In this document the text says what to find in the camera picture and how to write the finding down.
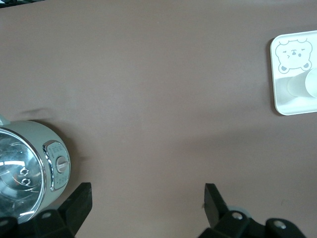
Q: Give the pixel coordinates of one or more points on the brown table mat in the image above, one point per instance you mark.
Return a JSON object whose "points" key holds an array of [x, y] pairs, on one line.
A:
{"points": [[158, 99]]}

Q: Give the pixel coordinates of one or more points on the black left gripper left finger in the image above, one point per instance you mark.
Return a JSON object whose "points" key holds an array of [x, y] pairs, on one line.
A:
{"points": [[74, 210]]}

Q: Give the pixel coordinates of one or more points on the glass pot lid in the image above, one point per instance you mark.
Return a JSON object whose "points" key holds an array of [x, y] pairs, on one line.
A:
{"points": [[15, 161]]}

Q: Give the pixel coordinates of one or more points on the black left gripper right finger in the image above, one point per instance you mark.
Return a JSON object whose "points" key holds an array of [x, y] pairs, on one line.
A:
{"points": [[215, 205]]}

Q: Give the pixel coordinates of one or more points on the cream tray with bear print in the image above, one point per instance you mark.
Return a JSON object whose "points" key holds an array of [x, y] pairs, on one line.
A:
{"points": [[280, 104]]}

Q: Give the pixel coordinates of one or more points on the green electric cooking pot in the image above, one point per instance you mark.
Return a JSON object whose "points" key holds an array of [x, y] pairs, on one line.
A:
{"points": [[37, 131]]}

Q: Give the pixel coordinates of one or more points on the white plastic cup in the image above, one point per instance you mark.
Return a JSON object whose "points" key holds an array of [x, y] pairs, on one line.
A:
{"points": [[299, 85]]}

